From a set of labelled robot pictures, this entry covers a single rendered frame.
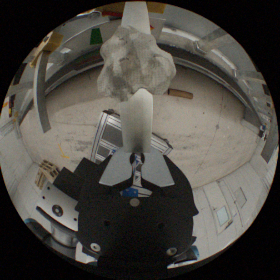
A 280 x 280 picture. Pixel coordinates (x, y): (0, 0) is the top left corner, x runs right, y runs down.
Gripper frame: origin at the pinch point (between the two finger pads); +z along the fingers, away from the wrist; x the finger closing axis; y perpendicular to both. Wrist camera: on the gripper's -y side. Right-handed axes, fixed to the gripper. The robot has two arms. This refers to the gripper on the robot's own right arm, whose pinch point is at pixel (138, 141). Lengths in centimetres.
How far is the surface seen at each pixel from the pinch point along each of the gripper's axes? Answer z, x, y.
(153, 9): -0.6, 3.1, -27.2
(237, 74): 9, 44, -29
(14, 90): -5, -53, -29
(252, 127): 40, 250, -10
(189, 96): 75, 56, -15
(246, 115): 72, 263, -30
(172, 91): 75, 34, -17
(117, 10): -0.7, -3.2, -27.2
